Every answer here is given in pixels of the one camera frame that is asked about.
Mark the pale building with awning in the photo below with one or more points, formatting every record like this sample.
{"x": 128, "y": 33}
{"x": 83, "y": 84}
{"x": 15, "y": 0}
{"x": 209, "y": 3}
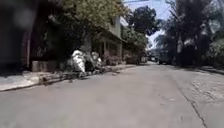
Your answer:
{"x": 111, "y": 43}

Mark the pile of white sacks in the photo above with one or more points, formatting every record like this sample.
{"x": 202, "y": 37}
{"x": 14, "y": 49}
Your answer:
{"x": 79, "y": 61}

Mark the grey asphalt road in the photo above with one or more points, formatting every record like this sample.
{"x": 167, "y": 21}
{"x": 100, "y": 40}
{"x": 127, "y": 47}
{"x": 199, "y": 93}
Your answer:
{"x": 126, "y": 100}

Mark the dark vehicle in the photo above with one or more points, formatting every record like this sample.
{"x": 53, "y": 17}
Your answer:
{"x": 164, "y": 58}

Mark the leafy green tree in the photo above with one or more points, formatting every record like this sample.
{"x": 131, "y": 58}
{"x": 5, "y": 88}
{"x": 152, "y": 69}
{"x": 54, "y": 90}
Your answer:
{"x": 90, "y": 15}

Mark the dark round tree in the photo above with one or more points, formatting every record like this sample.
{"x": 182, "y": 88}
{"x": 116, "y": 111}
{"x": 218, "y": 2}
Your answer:
{"x": 144, "y": 20}

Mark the row of dark trees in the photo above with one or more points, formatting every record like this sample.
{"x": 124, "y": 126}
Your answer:
{"x": 193, "y": 33}

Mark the pale concrete pavement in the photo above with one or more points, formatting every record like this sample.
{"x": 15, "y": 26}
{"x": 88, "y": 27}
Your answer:
{"x": 20, "y": 80}

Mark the building with dark gate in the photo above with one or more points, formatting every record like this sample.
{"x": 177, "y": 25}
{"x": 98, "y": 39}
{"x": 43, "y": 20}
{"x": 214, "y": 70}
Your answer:
{"x": 20, "y": 36}

